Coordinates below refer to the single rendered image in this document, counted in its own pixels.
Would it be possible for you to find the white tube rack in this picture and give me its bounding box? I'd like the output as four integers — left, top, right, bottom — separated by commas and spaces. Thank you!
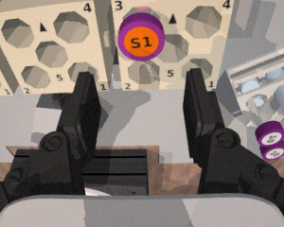
226, 46, 284, 131

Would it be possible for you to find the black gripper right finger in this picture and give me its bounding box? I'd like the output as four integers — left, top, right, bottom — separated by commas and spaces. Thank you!
183, 68, 284, 217

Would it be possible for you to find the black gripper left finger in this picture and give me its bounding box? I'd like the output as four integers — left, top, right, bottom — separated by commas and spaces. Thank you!
0, 72, 101, 212

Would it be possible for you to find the grey flat mat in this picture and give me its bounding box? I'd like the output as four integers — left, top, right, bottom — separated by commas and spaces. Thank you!
0, 0, 284, 164

